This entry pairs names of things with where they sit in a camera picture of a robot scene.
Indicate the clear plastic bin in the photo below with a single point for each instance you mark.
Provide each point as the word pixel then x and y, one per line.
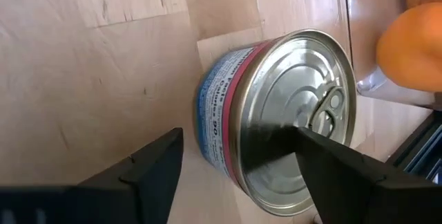
pixel 366 27

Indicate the round orange toy fruit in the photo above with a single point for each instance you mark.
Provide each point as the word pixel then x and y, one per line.
pixel 414 47

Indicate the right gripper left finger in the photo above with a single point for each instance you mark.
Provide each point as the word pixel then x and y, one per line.
pixel 86 206

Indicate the tin can red-blue label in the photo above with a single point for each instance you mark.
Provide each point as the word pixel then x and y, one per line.
pixel 276 89

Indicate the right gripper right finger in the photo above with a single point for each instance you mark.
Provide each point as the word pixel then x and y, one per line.
pixel 362 200

